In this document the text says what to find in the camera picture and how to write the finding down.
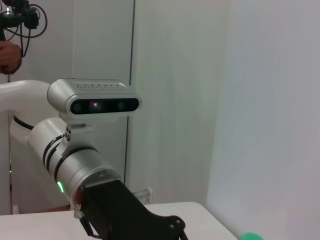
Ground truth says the black controller cable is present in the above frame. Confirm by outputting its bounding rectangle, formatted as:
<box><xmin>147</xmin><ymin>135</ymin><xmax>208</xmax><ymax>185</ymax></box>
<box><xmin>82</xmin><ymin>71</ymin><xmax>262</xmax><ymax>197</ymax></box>
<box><xmin>4</xmin><ymin>3</ymin><xmax>48</xmax><ymax>59</ymax></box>

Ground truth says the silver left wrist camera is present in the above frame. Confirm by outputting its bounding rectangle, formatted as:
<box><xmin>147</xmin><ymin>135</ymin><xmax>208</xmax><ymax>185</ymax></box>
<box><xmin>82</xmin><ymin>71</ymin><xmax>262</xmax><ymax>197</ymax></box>
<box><xmin>46</xmin><ymin>78</ymin><xmax>143</xmax><ymax>123</ymax></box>

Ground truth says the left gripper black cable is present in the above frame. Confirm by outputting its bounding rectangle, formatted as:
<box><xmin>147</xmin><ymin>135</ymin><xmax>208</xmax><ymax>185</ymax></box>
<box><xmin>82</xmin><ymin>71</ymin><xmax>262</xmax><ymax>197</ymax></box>
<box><xmin>73</xmin><ymin>204</ymin><xmax>101</xmax><ymax>238</ymax></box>

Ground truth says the clear plastic clamp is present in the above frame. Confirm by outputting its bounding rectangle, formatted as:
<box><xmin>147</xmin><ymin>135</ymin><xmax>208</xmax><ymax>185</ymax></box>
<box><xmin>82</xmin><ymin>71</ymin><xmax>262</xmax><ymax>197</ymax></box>
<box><xmin>132</xmin><ymin>186</ymin><xmax>154</xmax><ymax>205</ymax></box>

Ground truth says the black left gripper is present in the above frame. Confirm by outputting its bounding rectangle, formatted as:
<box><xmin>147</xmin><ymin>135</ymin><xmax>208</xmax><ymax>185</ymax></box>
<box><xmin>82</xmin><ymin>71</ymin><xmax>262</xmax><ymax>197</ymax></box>
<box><xmin>74</xmin><ymin>179</ymin><xmax>188</xmax><ymax>240</ymax></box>

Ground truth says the person's bare hand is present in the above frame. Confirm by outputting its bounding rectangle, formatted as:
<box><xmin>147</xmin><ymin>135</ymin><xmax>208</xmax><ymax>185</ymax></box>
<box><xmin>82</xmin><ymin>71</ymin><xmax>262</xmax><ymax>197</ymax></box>
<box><xmin>0</xmin><ymin>39</ymin><xmax>23</xmax><ymax>76</ymax></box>

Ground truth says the green capped clear test tube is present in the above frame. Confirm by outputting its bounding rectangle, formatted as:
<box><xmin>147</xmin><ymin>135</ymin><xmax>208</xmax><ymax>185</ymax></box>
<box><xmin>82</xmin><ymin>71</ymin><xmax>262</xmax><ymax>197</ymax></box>
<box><xmin>237</xmin><ymin>231</ymin><xmax>266</xmax><ymax>240</ymax></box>

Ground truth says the thin metal stand pole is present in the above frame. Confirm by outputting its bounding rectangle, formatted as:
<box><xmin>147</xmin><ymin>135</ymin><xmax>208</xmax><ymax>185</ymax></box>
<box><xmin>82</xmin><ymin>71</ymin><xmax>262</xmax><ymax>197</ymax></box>
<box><xmin>8</xmin><ymin>109</ymin><xmax>13</xmax><ymax>216</ymax></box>

